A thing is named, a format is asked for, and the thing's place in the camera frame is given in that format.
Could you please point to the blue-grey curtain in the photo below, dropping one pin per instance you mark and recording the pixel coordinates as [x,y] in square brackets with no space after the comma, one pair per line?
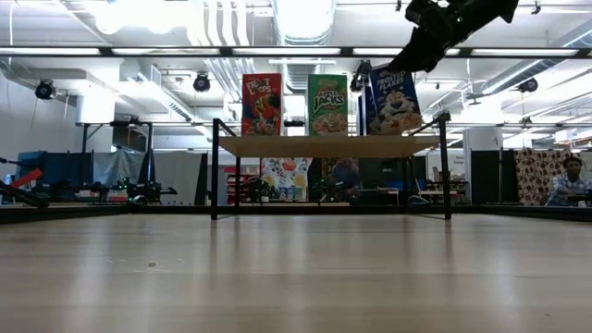
[69,166]

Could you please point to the red-orange bar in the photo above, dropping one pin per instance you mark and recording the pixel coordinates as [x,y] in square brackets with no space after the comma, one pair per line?
[28,178]

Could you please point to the black background gantry frame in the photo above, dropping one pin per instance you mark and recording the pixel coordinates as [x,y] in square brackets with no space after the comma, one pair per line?
[115,124]

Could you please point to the black partition panel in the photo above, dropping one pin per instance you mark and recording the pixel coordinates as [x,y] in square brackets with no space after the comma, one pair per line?
[485,176]

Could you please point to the white partition panel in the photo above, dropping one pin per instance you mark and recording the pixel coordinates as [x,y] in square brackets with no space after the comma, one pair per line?
[180,178]

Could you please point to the colourful floral hanging cloth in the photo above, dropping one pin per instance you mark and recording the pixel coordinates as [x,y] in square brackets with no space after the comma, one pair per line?
[287,178]

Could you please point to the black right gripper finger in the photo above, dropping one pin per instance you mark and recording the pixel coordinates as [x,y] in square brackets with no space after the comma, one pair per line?
[421,51]

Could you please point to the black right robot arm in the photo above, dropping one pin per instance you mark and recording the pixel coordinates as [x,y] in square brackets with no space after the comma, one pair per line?
[499,7]

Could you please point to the brown patterned hanging cloth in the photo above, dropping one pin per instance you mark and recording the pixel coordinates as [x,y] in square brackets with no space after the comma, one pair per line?
[532,176]

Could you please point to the red storage shelving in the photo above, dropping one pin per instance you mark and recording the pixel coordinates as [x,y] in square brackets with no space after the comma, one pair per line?
[240,185]

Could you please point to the black background robot arm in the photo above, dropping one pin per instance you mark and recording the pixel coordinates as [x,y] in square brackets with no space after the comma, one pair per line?
[150,192]

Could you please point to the green Apple Jacks cereal box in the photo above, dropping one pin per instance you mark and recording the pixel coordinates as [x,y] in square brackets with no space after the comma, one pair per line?
[327,106]

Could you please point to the overhead light bar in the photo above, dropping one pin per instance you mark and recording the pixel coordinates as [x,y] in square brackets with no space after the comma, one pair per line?
[226,52]

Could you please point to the black ceiling spotlight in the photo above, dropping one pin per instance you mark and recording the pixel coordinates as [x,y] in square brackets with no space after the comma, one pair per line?
[360,78]
[201,83]
[45,90]
[528,85]

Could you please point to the red Froot Loops cereal box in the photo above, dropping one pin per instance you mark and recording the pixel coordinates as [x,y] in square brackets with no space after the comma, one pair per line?
[261,106]

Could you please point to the black slanted bar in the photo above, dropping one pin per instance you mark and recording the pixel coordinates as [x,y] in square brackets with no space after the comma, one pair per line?
[23,196]

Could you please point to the blue Frosted Flakes cereal box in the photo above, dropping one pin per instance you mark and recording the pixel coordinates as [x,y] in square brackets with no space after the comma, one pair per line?
[395,106]

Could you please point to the black aluminium table frame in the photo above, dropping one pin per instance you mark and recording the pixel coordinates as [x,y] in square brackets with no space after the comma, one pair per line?
[324,209]

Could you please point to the person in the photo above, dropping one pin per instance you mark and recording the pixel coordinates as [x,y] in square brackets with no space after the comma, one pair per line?
[569,185]

